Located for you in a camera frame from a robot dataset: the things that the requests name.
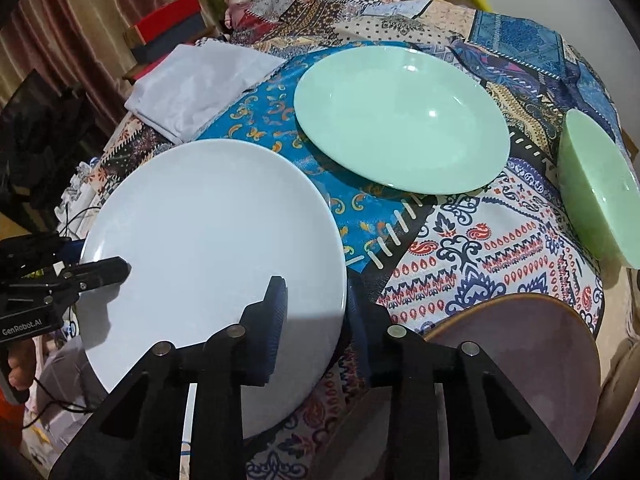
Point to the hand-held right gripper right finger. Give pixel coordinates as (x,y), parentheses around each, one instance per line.
(358,320)

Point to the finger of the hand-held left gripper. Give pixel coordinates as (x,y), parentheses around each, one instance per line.
(102,271)
(35,249)

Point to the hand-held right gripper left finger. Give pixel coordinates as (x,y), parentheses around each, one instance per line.
(274,335)

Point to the white plate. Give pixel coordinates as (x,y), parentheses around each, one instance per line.
(200,235)

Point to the brown-rimmed plate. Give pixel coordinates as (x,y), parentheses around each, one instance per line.
(525,345)

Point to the green plate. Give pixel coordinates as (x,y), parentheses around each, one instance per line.
(400,120)

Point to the green bowl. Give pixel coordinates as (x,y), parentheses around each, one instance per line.
(600,195)

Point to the person's left hand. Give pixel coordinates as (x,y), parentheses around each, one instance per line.
(20,366)

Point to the dark object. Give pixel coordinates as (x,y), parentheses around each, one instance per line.
(40,150)

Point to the patchwork tablecloth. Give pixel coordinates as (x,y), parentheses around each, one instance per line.
(475,255)

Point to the white folded cloth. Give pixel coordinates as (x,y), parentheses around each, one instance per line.
(200,85)

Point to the brown curtain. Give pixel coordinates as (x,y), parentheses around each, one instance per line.
(75,20)

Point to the red box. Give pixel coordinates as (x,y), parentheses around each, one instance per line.
(170,15)

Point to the pink bunny toy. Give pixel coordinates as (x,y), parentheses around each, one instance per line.
(237,2)

